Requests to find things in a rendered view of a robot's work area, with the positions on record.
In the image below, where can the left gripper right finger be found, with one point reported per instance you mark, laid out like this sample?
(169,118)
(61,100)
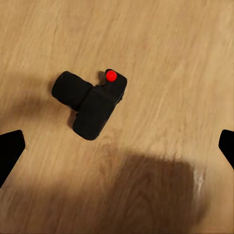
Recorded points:
(226,145)

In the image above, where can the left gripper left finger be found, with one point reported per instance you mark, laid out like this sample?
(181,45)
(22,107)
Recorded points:
(12,145)

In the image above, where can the digital camera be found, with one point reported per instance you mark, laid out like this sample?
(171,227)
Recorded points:
(95,104)

